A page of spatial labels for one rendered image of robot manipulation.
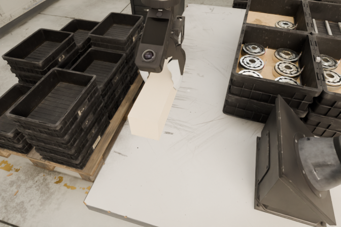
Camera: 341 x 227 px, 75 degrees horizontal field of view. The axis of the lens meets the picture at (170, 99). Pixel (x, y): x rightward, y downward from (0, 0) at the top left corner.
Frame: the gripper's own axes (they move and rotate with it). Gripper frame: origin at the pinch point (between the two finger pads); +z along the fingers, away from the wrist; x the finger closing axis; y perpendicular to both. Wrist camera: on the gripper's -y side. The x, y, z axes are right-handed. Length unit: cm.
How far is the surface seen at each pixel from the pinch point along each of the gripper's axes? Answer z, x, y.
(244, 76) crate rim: 15.8, -21.4, 28.7
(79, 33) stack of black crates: 70, 120, 124
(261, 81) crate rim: 16.3, -27.3, 28.4
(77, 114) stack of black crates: 57, 57, 26
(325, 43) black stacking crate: 19, -56, 65
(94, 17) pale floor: 108, 170, 224
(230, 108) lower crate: 34.2, -19.8, 30.0
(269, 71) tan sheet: 26, -33, 48
